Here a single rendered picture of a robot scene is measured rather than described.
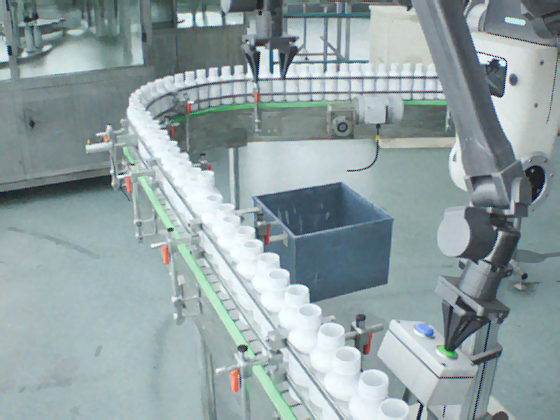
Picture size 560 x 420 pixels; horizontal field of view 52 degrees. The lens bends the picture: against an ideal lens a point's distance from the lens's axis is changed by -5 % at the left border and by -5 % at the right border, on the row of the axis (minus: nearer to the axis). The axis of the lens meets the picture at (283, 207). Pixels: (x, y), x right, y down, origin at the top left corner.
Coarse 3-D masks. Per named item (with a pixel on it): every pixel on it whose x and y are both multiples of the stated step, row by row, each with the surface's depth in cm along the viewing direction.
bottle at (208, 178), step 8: (200, 176) 133; (208, 176) 133; (200, 184) 134; (208, 184) 133; (200, 192) 134; (208, 192) 134; (216, 192) 135; (192, 200) 136; (200, 200) 134; (200, 208) 134; (200, 216) 135; (200, 232) 137
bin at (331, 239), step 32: (288, 192) 191; (320, 192) 196; (352, 192) 192; (288, 224) 195; (320, 224) 201; (352, 224) 195; (384, 224) 172; (288, 256) 168; (320, 256) 167; (352, 256) 171; (384, 256) 176; (320, 288) 171; (352, 288) 176
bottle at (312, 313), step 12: (300, 312) 92; (312, 312) 93; (300, 324) 90; (312, 324) 90; (300, 336) 91; (312, 336) 90; (300, 348) 90; (312, 348) 90; (300, 372) 92; (300, 384) 93
